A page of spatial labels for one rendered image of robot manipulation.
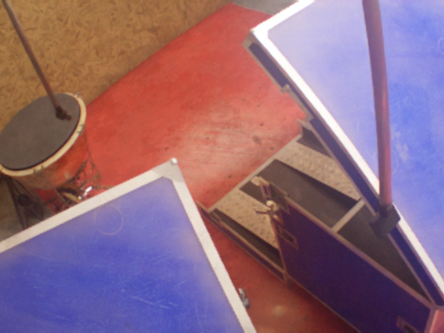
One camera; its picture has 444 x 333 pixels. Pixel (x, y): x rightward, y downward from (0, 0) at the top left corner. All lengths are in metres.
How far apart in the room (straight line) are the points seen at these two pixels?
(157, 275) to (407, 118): 0.93
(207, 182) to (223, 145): 0.33
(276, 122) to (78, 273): 2.75
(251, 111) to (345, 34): 2.38
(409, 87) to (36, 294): 1.32
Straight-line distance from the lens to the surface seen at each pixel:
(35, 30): 4.26
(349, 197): 3.23
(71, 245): 1.39
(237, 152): 3.80
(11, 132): 3.58
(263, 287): 3.14
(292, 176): 3.55
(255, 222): 3.29
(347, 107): 1.67
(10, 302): 1.46
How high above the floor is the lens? 2.70
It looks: 47 degrees down
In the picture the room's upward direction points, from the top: 19 degrees counter-clockwise
